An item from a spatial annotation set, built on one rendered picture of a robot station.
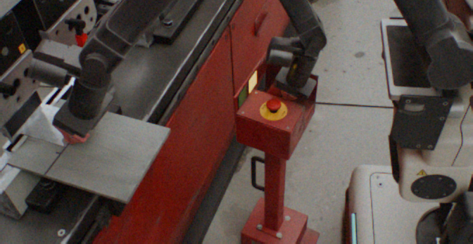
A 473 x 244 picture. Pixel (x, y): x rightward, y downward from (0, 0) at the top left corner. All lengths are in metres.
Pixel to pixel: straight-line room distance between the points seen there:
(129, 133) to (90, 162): 0.09
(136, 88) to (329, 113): 1.30
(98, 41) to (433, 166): 0.80
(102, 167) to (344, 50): 1.96
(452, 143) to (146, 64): 0.77
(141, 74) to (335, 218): 1.07
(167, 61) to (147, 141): 0.40
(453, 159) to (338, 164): 1.04
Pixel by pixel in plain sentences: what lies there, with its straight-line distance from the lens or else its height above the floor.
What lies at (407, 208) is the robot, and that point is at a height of 0.28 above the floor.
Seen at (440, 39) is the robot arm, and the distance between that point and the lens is 0.75.
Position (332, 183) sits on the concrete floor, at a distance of 2.13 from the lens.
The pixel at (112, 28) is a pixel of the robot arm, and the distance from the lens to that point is 0.76.
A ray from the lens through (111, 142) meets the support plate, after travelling 1.00.
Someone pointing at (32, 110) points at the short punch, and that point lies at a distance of 1.07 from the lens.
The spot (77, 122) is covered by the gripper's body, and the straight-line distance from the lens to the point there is 0.92.
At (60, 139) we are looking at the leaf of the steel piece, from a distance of 1.04.
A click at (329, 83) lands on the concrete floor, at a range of 2.53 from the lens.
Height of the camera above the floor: 1.74
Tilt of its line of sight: 47 degrees down
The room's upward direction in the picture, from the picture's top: 3 degrees counter-clockwise
